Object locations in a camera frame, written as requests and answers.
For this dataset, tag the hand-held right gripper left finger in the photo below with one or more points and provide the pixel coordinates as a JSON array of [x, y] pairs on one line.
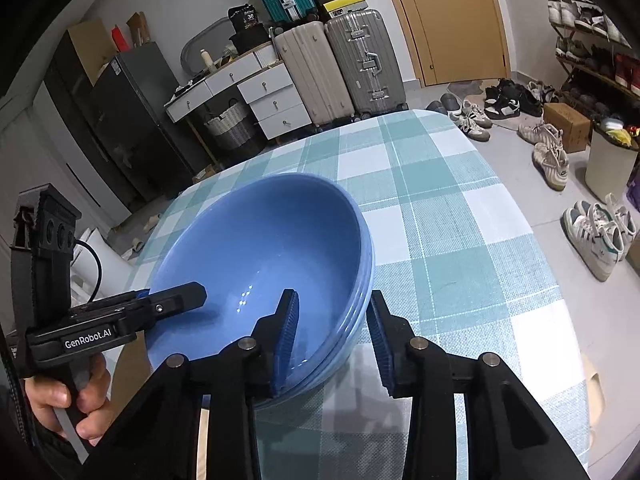
[[285, 345]]

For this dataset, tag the red packet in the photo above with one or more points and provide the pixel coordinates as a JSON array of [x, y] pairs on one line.
[[119, 39]]

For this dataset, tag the white teal sneaker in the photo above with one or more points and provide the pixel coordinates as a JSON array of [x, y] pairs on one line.
[[592, 245], [620, 222]]

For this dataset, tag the person's left hand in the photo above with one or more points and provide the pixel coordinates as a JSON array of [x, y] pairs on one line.
[[97, 400]]

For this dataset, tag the oval mirror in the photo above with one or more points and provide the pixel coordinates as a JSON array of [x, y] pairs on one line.
[[200, 40]]

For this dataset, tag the flat cardboard box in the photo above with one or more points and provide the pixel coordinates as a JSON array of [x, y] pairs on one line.
[[90, 42]]

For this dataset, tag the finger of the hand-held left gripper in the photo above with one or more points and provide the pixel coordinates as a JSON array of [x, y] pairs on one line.
[[175, 302], [137, 294]]

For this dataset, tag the woven storage basket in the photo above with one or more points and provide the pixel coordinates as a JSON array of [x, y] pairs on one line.
[[232, 130]]

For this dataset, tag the small brown cardboard box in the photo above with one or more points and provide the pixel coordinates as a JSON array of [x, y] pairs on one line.
[[137, 30]]

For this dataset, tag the black yellow shoe box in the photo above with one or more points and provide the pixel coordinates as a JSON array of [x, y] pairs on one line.
[[347, 7]]

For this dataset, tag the white dresser with drawers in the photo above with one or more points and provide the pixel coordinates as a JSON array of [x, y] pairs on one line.
[[270, 95]]

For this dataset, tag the white striped sneaker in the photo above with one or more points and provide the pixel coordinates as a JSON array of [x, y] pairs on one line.
[[472, 129], [477, 112]]

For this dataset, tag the dark grey refrigerator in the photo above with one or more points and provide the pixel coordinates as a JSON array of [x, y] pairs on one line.
[[145, 120]]

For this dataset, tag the silver suitcase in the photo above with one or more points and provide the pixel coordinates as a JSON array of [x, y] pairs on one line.
[[365, 65]]

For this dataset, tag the wooden door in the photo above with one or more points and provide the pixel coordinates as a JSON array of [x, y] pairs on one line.
[[445, 20]]

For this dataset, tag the grey slipper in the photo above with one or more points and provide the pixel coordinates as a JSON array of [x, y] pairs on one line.
[[436, 107], [452, 103]]

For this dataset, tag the beige suitcase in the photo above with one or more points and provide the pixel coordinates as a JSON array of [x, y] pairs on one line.
[[312, 75]]

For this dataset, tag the wooden shoe rack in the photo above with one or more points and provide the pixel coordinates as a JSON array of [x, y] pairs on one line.
[[575, 67]]

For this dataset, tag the white trash bin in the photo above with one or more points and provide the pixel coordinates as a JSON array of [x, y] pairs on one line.
[[610, 170]]

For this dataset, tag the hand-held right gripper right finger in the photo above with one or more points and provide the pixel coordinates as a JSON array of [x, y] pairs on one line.
[[380, 350]]

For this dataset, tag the beige sneaker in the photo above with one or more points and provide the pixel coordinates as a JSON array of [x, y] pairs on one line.
[[540, 136], [550, 167]]

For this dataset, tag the beige slipper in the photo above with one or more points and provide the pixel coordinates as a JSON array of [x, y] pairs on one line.
[[134, 251]]

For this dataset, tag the black tall cabinet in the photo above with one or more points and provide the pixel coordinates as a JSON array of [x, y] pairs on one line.
[[75, 110]]

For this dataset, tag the black white sneaker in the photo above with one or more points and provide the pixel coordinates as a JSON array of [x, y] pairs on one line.
[[525, 99], [500, 105]]

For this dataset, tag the white bottle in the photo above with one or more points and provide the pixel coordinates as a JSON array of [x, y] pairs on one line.
[[206, 59]]

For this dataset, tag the black printed bag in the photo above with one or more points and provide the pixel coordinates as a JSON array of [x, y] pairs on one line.
[[245, 17]]

